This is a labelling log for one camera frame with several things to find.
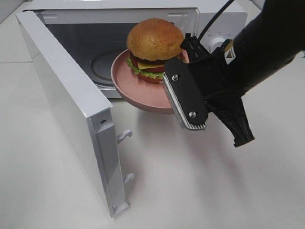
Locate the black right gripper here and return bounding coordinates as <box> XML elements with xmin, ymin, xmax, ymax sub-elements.
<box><xmin>164</xmin><ymin>38</ymin><xmax>254</xmax><ymax>147</ymax></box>

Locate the pink round plate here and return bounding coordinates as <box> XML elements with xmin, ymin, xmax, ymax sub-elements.
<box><xmin>111</xmin><ymin>49</ymin><xmax>191</xmax><ymax>115</ymax></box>

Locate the burger with sesame-free bun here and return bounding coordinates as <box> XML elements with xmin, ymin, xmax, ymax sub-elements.
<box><xmin>127</xmin><ymin>18</ymin><xmax>186</xmax><ymax>83</ymax></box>

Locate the white microwave door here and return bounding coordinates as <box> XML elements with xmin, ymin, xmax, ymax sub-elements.
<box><xmin>17</xmin><ymin>11</ymin><xmax>134</xmax><ymax>217</ymax></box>

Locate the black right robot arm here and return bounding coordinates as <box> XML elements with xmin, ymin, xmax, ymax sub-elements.
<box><xmin>163</xmin><ymin>0</ymin><xmax>305</xmax><ymax>147</ymax></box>

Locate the upper white microwave knob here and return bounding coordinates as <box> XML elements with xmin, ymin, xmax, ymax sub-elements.
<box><xmin>208</xmin><ymin>36</ymin><xmax>227</xmax><ymax>53</ymax></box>

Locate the glass microwave turntable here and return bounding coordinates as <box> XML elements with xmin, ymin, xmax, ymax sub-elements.
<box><xmin>91</xmin><ymin>49</ymin><xmax>124</xmax><ymax>87</ymax></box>

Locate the white microwave oven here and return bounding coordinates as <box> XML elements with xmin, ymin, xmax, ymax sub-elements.
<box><xmin>23</xmin><ymin>0</ymin><xmax>225</xmax><ymax>98</ymax></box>

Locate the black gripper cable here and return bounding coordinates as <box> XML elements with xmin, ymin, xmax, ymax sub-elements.
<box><xmin>180</xmin><ymin>0</ymin><xmax>236</xmax><ymax>60</ymax></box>

